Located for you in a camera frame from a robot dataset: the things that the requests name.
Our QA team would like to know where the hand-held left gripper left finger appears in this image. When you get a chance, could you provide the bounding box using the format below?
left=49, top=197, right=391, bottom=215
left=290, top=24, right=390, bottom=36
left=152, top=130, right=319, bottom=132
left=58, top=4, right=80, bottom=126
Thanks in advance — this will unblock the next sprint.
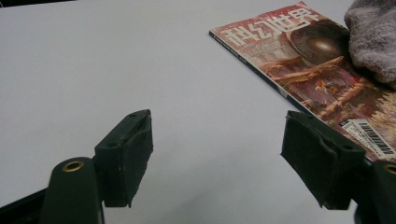
left=93, top=108, right=154, bottom=208

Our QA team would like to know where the glossy illustrated magazine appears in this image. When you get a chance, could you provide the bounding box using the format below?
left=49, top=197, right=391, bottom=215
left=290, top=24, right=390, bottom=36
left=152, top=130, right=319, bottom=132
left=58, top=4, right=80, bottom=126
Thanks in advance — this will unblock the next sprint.
left=208, top=0, right=396, bottom=164

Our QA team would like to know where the grey striped fluffy cloth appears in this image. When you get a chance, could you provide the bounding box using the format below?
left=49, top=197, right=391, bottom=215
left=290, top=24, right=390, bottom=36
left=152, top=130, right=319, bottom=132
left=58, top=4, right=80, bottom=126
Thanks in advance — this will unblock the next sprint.
left=344, top=0, right=396, bottom=91

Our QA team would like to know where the white table mat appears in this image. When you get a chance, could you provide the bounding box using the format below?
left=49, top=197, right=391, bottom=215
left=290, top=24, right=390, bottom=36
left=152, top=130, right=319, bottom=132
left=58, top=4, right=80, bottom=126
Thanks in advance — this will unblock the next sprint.
left=0, top=0, right=396, bottom=224

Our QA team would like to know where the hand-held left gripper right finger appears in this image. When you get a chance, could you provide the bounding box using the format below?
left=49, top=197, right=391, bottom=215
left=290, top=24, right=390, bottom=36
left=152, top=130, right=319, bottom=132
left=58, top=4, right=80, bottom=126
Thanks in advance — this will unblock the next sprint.
left=279, top=110, right=367, bottom=211

